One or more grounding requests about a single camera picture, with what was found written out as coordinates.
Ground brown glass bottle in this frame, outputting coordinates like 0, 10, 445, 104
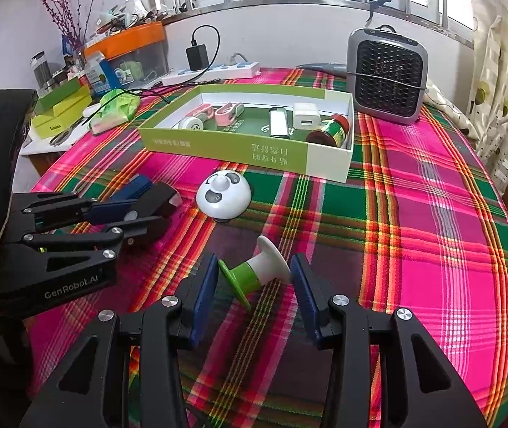
305, 114, 352, 147

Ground black cable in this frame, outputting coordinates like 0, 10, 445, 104
82, 25, 221, 128

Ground assorted clutter pile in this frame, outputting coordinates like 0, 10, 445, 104
93, 0, 165, 32

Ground blue and white box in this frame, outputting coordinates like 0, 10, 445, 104
83, 52, 123, 96

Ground purple dried flower branches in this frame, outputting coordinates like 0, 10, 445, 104
35, 0, 103, 50

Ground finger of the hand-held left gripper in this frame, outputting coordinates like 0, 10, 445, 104
6, 216, 165, 256
13, 192, 144, 233

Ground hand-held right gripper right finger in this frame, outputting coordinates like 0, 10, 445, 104
290, 253, 489, 428

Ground white round gadget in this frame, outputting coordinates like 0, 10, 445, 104
178, 116, 205, 133

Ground blue translucent usb tester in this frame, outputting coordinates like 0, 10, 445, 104
110, 175, 154, 201

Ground grey desktop heater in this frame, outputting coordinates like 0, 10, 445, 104
347, 26, 431, 126

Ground white slim power bank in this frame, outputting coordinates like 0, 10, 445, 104
269, 108, 288, 139

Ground white and green spool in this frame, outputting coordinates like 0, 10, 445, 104
217, 235, 292, 312

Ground white panda-shaped gadget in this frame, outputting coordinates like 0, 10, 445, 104
196, 169, 252, 220

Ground lime green cardboard box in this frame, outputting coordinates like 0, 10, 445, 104
31, 78, 94, 141

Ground white power strip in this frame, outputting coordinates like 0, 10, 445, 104
161, 60, 261, 86

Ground green plastic bag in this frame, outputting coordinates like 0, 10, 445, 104
88, 88, 143, 135

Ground white side table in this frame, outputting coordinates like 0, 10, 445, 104
19, 111, 98, 174

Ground pink and green plaid tablecloth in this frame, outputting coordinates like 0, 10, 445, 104
26, 67, 508, 428

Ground cream dotted curtain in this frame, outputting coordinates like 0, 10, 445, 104
423, 0, 508, 183

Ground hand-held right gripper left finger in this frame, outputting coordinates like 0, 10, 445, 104
19, 252, 220, 428

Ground black window handle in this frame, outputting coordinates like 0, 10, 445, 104
367, 0, 393, 21

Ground white usb charger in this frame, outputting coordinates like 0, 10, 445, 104
292, 102, 321, 131

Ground scissors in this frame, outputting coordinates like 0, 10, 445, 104
49, 126, 76, 147

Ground black power adapter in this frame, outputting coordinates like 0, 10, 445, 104
186, 45, 210, 71

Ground green cardboard tray box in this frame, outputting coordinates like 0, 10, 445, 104
139, 84, 355, 183

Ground dark glass jar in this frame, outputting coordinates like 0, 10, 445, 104
31, 52, 54, 92

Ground clear container with orange lid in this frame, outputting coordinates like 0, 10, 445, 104
83, 21, 169, 87

